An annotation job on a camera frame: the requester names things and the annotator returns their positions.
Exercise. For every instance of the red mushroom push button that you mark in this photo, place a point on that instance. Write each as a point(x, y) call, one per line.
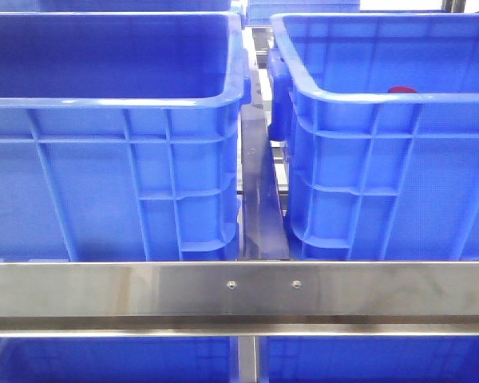
point(401, 89)

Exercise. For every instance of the large blue crate left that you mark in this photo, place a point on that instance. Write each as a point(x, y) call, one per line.
point(118, 136)

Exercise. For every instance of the large blue crate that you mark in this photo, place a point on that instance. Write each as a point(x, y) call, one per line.
point(118, 136)
point(378, 176)

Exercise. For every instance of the large blue crate right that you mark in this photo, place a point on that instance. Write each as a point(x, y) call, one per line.
point(378, 176)

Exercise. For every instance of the lower blue crate right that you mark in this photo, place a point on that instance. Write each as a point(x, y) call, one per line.
point(372, 359)

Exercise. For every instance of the far blue crate right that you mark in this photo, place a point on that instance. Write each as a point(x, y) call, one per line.
point(259, 12)

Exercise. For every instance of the lower blue crate left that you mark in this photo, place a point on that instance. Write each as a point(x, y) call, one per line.
point(118, 360)

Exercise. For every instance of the far blue crate left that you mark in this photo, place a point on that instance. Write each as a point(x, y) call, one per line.
point(120, 6)

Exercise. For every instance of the steel centre divider rail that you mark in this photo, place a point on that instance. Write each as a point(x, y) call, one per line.
point(264, 237)

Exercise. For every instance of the steel vertical rack post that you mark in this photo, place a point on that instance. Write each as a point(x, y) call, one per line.
point(248, 359)

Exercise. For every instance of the steel rack front rail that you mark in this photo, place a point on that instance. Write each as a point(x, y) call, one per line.
point(244, 298)

